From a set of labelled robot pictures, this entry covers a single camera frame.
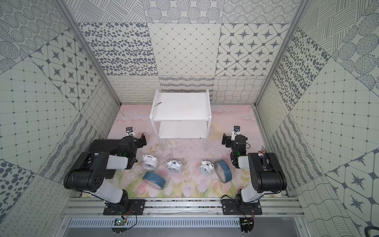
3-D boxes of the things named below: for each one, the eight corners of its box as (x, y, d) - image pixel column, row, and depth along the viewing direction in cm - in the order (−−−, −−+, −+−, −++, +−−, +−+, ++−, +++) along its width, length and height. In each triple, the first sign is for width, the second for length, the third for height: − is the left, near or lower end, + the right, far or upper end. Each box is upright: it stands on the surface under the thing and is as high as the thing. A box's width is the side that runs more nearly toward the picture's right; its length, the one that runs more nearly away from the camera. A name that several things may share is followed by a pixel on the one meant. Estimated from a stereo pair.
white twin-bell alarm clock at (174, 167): (168, 174, 87) (166, 168, 79) (169, 166, 90) (167, 159, 82) (182, 174, 87) (180, 168, 79) (182, 166, 90) (181, 159, 82)
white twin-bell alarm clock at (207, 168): (198, 171, 88) (198, 166, 81) (203, 163, 91) (204, 157, 84) (208, 179, 85) (209, 173, 78) (213, 170, 89) (215, 164, 82)
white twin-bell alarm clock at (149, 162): (145, 170, 88) (140, 164, 80) (147, 161, 92) (142, 154, 84) (157, 170, 88) (154, 164, 80) (159, 161, 92) (155, 154, 84)
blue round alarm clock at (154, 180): (147, 184, 83) (141, 177, 74) (152, 177, 86) (146, 169, 76) (162, 192, 81) (158, 186, 71) (167, 185, 83) (163, 178, 74)
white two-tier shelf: (161, 151, 96) (148, 117, 69) (165, 127, 108) (155, 90, 81) (206, 151, 96) (211, 117, 69) (205, 127, 108) (208, 91, 81)
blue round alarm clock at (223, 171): (222, 186, 83) (226, 179, 73) (213, 168, 89) (215, 160, 80) (230, 182, 84) (234, 175, 74) (220, 165, 91) (223, 156, 81)
